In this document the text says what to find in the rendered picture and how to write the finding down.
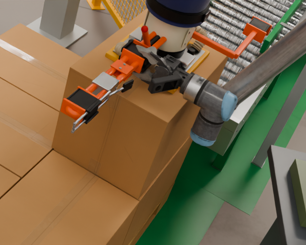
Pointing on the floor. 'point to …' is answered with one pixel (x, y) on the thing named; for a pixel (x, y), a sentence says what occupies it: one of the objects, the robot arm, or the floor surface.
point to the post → (287, 109)
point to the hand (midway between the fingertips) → (133, 59)
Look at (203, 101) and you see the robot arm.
